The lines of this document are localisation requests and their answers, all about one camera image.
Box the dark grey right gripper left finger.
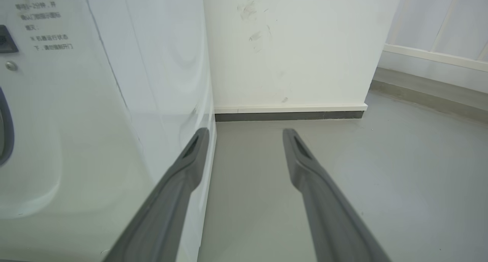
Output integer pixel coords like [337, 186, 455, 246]
[102, 127, 210, 262]

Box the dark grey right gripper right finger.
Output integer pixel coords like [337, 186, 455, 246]
[283, 128, 392, 262]

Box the white washing machine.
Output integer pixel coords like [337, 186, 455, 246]
[0, 0, 217, 262]

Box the dark washing machine door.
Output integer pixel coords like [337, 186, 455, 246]
[0, 87, 15, 166]

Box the white and grey baseboard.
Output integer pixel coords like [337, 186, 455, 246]
[214, 104, 368, 122]

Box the white window frame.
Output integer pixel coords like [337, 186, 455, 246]
[376, 0, 488, 112]

